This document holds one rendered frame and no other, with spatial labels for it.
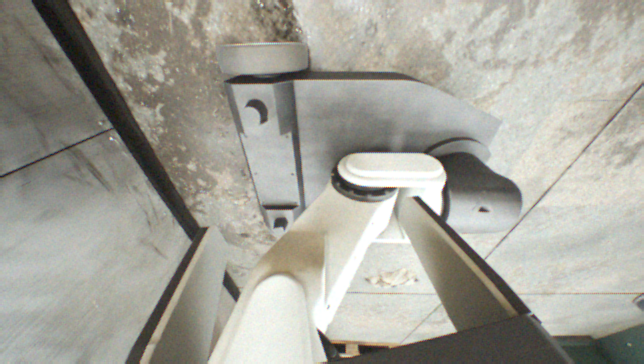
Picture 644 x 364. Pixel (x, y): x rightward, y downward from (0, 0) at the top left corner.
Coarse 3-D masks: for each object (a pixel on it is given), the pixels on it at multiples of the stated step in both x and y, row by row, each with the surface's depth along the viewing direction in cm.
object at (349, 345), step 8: (344, 344) 227; (352, 344) 220; (360, 344) 224; (368, 344) 223; (376, 344) 222; (384, 344) 222; (392, 344) 223; (344, 352) 238; (352, 352) 214; (368, 352) 250
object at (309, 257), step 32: (352, 192) 35; (384, 192) 35; (320, 224) 31; (352, 224) 31; (384, 224) 40; (288, 256) 23; (320, 256) 23; (352, 256) 26; (256, 288) 18; (288, 288) 18; (320, 288) 19; (256, 320) 16; (288, 320) 16; (320, 320) 23; (224, 352) 15; (256, 352) 14; (288, 352) 14; (320, 352) 15
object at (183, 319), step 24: (216, 240) 9; (192, 264) 7; (216, 264) 9; (168, 288) 6; (192, 288) 7; (216, 288) 9; (168, 312) 6; (192, 312) 7; (216, 312) 8; (144, 336) 5; (168, 336) 5; (192, 336) 6; (144, 360) 5; (168, 360) 5; (192, 360) 6
